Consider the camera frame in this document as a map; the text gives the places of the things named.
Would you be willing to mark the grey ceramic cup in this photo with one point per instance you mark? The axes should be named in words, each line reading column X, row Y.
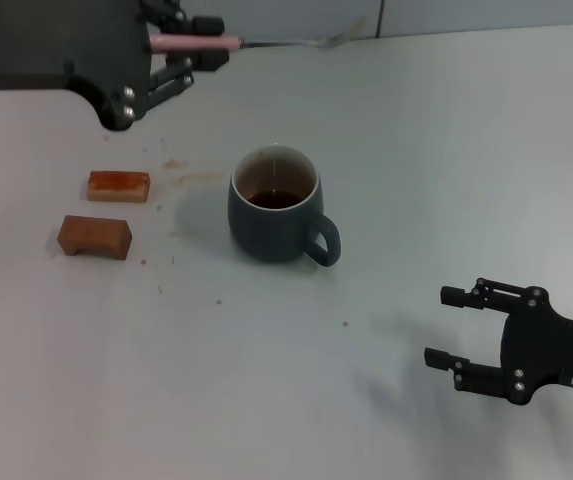
column 266, row 235

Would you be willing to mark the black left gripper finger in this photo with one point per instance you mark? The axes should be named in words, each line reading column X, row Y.
column 206, row 60

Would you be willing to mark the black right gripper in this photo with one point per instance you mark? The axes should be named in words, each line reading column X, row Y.
column 556, row 350

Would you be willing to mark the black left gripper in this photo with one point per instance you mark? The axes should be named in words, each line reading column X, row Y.
column 41, row 45

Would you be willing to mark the light wooden block orange stained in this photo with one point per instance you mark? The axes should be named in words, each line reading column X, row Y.
column 116, row 187

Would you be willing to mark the brown notched wooden block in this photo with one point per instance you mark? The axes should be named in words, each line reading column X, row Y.
column 96, row 235

